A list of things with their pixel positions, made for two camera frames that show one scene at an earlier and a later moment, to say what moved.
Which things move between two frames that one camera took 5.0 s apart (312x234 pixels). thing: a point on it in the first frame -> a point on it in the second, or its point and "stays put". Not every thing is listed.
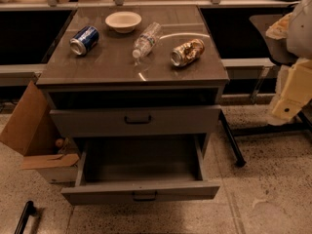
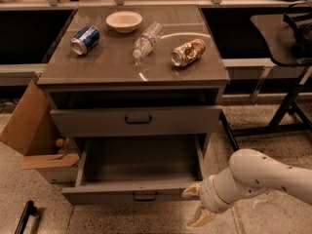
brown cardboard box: x=33 y=131 stays put
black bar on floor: x=29 y=211 stays put
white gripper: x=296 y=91 -> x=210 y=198
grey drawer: x=114 y=170 stays put
